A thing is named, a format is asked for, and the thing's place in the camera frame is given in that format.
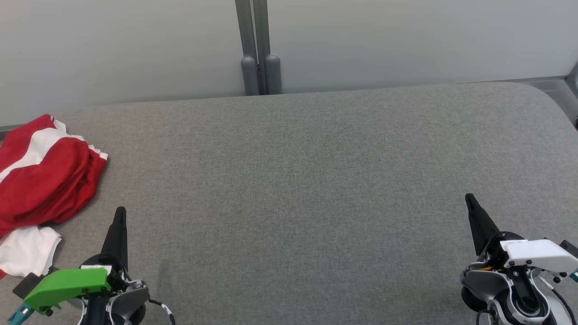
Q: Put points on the grey metal partition foot bracket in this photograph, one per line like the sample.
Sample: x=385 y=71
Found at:
x=573 y=81

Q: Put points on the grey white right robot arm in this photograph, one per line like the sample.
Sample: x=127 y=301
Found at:
x=487 y=282

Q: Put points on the red and white jersey shirt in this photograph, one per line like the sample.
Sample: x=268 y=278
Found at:
x=27 y=250

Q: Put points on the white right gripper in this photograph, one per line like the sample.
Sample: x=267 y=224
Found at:
x=537 y=253

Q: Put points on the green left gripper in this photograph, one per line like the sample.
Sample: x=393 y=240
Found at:
x=67 y=284

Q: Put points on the red shorts with white stripe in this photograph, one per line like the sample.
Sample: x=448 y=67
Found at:
x=45 y=180

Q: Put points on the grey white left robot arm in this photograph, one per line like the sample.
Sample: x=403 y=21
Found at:
x=131 y=298

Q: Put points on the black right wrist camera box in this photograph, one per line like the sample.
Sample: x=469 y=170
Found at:
x=570 y=249

